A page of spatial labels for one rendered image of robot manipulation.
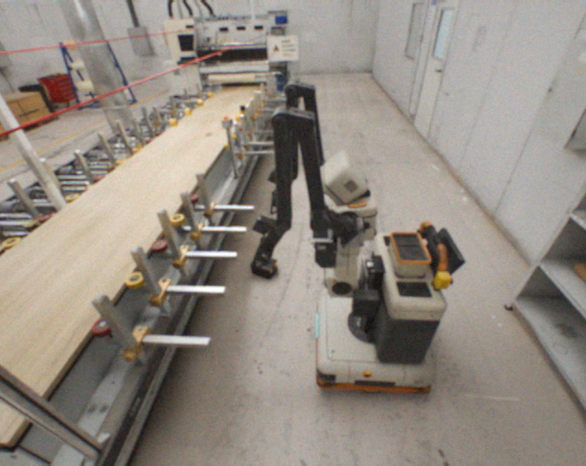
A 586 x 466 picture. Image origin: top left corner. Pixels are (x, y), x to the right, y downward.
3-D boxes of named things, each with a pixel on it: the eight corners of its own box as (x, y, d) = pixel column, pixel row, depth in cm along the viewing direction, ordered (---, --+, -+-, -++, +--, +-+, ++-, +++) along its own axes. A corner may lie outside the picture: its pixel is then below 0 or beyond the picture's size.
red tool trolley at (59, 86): (82, 103, 869) (68, 72, 820) (67, 109, 809) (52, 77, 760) (67, 104, 869) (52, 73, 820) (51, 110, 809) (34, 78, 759)
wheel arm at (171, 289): (225, 292, 137) (224, 286, 135) (224, 298, 135) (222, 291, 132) (140, 289, 141) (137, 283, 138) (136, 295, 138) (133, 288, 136)
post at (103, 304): (152, 365, 127) (105, 292, 98) (149, 373, 124) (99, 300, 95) (145, 364, 127) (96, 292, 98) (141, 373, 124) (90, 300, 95)
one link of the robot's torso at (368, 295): (368, 284, 171) (373, 253, 156) (375, 324, 148) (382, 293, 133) (323, 283, 173) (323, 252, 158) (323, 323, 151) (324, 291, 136)
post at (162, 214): (191, 278, 165) (165, 207, 136) (189, 283, 162) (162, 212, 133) (186, 278, 165) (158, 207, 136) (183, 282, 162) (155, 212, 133)
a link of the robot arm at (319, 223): (314, 107, 80) (315, 99, 88) (268, 116, 83) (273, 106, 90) (331, 232, 106) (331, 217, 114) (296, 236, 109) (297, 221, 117)
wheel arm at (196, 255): (238, 257, 157) (237, 251, 155) (236, 262, 155) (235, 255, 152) (162, 255, 161) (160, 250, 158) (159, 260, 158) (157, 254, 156)
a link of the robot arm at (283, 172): (289, 117, 82) (292, 107, 91) (269, 117, 82) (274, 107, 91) (290, 235, 108) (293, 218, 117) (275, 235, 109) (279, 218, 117)
